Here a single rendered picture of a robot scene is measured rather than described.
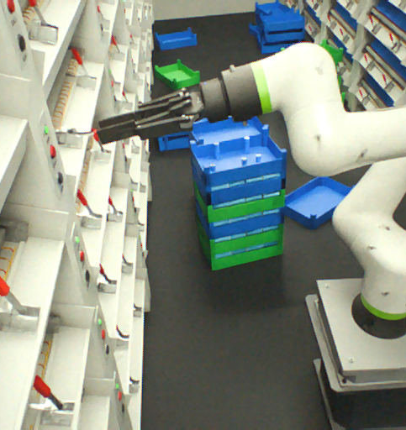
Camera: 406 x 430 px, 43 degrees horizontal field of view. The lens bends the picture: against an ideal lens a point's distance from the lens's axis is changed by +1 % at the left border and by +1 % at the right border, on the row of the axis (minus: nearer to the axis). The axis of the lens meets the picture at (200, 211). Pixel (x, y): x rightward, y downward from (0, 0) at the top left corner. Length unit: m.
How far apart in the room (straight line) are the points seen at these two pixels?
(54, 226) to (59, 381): 0.23
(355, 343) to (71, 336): 0.74
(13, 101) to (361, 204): 0.89
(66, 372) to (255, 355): 1.00
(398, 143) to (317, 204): 1.44
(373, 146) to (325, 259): 1.21
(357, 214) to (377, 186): 0.08
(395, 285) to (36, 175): 0.84
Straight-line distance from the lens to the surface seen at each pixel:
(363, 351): 1.34
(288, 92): 0.89
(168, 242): 2.16
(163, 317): 1.86
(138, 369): 1.53
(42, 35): 0.90
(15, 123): 0.65
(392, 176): 1.28
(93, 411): 1.01
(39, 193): 0.71
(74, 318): 0.87
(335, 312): 1.40
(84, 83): 1.21
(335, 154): 0.86
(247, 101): 0.89
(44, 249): 0.74
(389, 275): 1.22
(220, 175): 1.75
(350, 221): 1.30
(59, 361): 0.84
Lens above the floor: 1.39
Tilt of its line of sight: 37 degrees down
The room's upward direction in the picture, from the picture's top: 5 degrees counter-clockwise
